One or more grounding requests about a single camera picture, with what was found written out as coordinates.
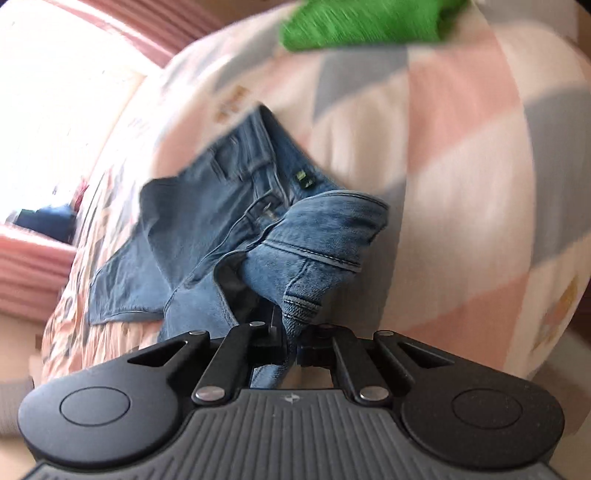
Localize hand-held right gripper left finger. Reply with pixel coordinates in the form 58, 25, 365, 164
127, 305, 287, 407

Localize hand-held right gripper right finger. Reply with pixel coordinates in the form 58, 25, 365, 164
298, 323, 462, 402

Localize blue denim jeans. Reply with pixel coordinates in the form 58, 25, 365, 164
88, 104, 389, 391

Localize pastel patchwork quilt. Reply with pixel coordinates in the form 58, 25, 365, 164
39, 0, 591, 384

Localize pink curtain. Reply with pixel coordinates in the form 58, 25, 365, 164
83, 0, 227, 70
0, 224, 79, 319

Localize dark blue object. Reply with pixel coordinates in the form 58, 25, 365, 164
14, 203, 77, 243

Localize green knitted sweater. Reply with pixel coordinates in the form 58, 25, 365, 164
279, 0, 472, 52

